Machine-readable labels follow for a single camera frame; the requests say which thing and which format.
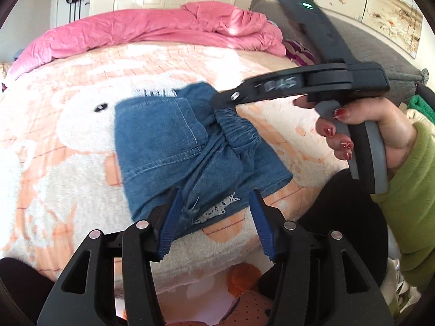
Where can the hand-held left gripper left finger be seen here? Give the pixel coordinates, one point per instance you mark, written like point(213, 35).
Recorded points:
point(170, 224)

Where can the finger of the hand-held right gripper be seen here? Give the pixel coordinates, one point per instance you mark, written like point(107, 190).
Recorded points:
point(227, 98)

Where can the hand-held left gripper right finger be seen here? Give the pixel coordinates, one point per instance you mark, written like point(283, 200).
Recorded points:
point(265, 227)

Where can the blue denim pants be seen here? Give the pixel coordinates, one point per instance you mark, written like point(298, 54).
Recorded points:
point(153, 135)

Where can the person's right forearm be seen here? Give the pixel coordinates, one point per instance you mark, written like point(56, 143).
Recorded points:
point(414, 193)

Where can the person's right hand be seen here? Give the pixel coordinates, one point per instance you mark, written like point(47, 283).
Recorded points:
point(390, 125)

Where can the purple striped pillow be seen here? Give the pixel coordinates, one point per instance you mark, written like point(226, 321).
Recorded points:
point(299, 54)

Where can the grey quilted headboard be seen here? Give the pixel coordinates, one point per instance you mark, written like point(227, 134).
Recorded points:
point(373, 47)

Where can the orange plush toy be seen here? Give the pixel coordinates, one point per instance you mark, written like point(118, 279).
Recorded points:
point(251, 302)

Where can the green towel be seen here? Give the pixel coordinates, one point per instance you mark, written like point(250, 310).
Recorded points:
point(423, 108)

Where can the pink duvet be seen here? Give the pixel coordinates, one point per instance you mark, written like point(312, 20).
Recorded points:
point(136, 27)

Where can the peach printed fleece blanket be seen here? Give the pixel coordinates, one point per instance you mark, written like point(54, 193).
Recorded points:
point(68, 159)

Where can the person's left leg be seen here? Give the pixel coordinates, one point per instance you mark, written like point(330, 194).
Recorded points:
point(23, 288)

